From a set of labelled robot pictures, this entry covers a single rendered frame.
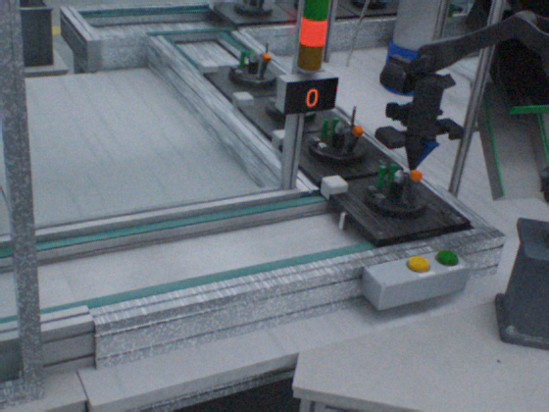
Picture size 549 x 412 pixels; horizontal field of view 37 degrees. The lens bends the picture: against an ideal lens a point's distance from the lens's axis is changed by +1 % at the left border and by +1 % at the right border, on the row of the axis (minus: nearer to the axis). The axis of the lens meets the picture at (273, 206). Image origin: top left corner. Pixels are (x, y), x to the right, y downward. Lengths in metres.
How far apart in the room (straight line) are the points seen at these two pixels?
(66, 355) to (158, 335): 0.16
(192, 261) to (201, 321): 0.19
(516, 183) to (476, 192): 0.28
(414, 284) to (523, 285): 0.20
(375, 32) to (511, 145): 1.27
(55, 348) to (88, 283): 0.19
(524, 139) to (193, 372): 0.95
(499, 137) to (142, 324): 0.93
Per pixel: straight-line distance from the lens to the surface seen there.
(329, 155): 1.94
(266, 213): 1.77
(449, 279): 1.66
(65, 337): 1.43
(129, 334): 1.45
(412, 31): 2.65
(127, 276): 1.60
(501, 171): 1.91
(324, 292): 1.59
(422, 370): 1.55
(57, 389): 1.45
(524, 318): 1.65
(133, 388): 1.44
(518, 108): 1.80
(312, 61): 1.66
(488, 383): 1.57
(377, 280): 1.57
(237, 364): 1.49
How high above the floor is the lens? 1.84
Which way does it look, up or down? 30 degrees down
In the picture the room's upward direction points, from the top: 6 degrees clockwise
